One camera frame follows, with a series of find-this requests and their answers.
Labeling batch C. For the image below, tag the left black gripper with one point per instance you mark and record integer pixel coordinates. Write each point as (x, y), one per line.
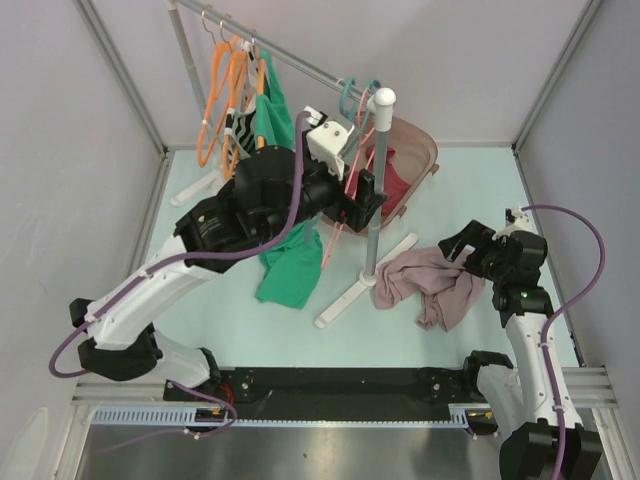
(358, 210)

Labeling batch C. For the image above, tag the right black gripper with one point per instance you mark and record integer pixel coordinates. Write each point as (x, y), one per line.
(475, 234)

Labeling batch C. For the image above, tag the mauve pink tank top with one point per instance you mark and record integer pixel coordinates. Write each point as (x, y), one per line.
(447, 291)

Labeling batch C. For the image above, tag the pink hanger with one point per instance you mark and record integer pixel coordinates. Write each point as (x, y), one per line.
(361, 118)

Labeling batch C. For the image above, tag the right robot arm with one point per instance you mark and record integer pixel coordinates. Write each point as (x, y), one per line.
(543, 435)

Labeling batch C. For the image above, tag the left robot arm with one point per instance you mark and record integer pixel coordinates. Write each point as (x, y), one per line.
(272, 191)

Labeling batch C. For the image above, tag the green tank top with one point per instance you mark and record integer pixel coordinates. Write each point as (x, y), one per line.
(292, 268)

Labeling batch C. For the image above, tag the teal hanger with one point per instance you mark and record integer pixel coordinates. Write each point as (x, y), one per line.
(351, 114)

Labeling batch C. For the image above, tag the black white striped top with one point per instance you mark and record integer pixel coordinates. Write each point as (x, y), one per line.
(243, 125)

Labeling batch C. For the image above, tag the orange hanger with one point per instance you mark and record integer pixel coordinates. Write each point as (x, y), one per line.
(260, 91)
(230, 147)
(208, 136)

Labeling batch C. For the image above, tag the red garment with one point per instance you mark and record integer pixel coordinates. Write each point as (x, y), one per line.
(394, 186)

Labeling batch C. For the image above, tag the brown plastic basket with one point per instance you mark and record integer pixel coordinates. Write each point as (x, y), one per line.
(416, 157)

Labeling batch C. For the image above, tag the grey clothes rack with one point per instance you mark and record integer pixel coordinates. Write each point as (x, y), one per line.
(381, 105)

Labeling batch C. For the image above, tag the white garment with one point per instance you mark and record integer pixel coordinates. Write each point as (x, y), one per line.
(225, 92)

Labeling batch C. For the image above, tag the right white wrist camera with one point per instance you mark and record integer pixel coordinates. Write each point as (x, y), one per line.
(516, 219)

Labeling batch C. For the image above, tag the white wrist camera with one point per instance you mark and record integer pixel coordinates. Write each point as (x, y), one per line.
(329, 141)
(516, 219)

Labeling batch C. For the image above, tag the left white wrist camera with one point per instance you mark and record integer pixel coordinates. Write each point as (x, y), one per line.
(329, 141)

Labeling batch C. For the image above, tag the white cable duct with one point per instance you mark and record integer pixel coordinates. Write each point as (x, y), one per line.
(200, 416)

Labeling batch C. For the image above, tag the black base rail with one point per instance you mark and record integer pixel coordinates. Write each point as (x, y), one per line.
(343, 393)

